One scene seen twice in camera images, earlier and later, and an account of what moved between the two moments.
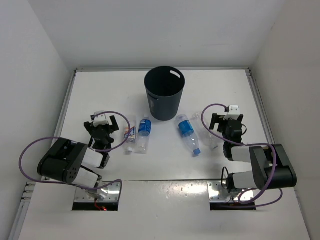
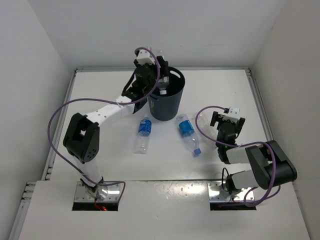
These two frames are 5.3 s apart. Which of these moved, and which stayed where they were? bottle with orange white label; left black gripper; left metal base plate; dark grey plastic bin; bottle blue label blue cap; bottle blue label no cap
Moved: left black gripper; bottle with orange white label
Stayed: left metal base plate; dark grey plastic bin; bottle blue label no cap; bottle blue label blue cap
